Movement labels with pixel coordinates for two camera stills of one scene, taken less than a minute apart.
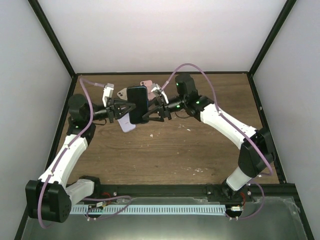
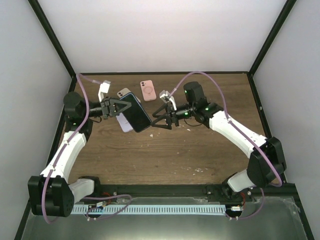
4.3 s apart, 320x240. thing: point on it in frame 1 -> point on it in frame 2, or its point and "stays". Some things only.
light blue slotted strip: (149, 209) stays
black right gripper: (161, 109) -> (171, 118)
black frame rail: (268, 190) stays
